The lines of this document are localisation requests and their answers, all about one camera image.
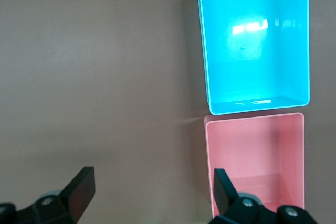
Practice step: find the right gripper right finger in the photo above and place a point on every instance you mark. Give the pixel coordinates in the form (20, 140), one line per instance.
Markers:
(225, 195)

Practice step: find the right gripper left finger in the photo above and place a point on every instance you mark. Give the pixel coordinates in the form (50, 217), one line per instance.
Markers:
(76, 195)

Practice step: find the pink plastic bin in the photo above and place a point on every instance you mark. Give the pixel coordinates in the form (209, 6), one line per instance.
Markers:
(244, 145)

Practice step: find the blue plastic bin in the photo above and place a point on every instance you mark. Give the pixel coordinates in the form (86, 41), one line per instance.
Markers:
(244, 72)

